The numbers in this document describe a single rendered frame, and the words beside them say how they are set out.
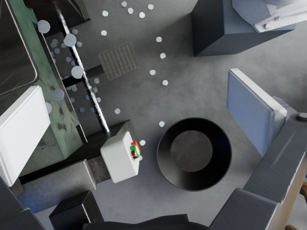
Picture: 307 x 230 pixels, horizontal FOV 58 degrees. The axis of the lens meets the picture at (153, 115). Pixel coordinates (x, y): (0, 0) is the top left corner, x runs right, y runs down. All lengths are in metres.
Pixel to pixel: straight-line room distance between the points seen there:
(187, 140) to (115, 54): 0.46
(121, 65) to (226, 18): 0.41
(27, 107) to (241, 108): 0.13
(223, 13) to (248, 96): 0.59
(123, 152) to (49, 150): 0.13
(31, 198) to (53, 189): 0.04
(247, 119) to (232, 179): 1.09
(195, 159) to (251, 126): 1.03
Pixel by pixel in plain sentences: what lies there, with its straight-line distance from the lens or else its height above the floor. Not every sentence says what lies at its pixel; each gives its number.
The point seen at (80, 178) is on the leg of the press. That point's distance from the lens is 0.54.
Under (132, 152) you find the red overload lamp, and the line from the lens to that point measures 0.54.
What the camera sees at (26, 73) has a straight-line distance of 0.40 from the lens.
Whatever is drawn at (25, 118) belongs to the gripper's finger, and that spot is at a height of 0.98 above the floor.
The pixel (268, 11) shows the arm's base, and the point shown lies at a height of 0.54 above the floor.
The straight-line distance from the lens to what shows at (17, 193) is 0.55.
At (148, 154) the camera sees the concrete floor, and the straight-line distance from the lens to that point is 1.17.
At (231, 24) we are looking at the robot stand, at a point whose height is 0.45.
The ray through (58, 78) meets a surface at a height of 0.31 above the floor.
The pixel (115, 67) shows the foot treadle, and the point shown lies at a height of 0.16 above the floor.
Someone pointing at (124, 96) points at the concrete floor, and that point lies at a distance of 1.15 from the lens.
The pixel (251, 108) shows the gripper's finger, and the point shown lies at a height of 0.99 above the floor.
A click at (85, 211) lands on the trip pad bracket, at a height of 0.70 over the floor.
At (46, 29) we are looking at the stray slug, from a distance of 0.54.
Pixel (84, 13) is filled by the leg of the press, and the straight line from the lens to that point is 1.18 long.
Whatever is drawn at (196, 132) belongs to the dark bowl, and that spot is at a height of 0.00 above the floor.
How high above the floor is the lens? 1.14
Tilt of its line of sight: 85 degrees down
